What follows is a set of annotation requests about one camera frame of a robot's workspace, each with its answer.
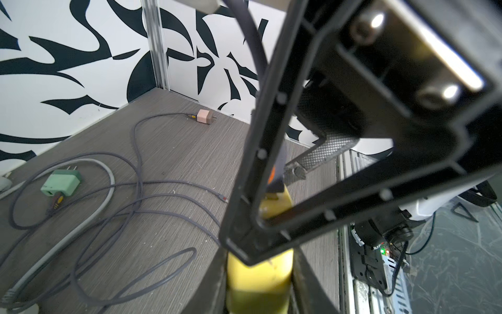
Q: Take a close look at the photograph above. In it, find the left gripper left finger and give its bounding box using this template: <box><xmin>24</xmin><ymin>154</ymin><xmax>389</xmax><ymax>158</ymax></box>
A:
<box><xmin>181</xmin><ymin>248</ymin><xmax>228</xmax><ymax>314</ymax></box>

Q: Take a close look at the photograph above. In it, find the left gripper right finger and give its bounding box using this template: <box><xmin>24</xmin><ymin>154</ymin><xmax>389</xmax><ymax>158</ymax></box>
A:
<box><xmin>290</xmin><ymin>248</ymin><xmax>339</xmax><ymax>314</ymax></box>

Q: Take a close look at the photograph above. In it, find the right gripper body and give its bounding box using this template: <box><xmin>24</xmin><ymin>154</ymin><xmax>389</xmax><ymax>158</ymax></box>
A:
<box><xmin>289</xmin><ymin>0</ymin><xmax>502</xmax><ymax>252</ymax></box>

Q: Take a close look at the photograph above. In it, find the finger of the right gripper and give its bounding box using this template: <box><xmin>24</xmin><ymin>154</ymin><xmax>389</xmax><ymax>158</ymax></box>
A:
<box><xmin>220</xmin><ymin>1</ymin><xmax>337</xmax><ymax>265</ymax></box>
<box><xmin>284</xmin><ymin>78</ymin><xmax>361</xmax><ymax>186</ymax></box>

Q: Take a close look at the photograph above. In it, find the dark usb cable yellow charger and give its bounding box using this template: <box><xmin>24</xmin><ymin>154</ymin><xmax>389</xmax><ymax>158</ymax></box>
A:
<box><xmin>78</xmin><ymin>188</ymin><xmax>226</xmax><ymax>313</ymax></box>

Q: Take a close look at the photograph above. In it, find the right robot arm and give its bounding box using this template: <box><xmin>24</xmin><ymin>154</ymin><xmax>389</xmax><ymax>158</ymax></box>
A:
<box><xmin>219</xmin><ymin>1</ymin><xmax>501</xmax><ymax>265</ymax></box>

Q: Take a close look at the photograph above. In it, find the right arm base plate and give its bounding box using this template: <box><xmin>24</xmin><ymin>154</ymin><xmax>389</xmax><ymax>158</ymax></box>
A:
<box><xmin>349</xmin><ymin>224</ymin><xmax>389</xmax><ymax>292</ymax></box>

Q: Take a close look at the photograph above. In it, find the dark usb cable pink charger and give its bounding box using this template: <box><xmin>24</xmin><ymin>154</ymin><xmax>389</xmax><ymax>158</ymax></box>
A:
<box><xmin>131</xmin><ymin>113</ymin><xmax>228</xmax><ymax>203</ymax></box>

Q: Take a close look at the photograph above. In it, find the grey power strip cord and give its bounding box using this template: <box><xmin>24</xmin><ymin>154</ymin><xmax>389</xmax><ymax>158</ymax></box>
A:
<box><xmin>0</xmin><ymin>158</ymin><xmax>116</xmax><ymax>311</ymax></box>

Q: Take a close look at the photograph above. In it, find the dark usb cable green charger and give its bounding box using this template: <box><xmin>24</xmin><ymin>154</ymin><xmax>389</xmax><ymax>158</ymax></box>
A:
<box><xmin>0</xmin><ymin>152</ymin><xmax>144</xmax><ymax>307</ymax></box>

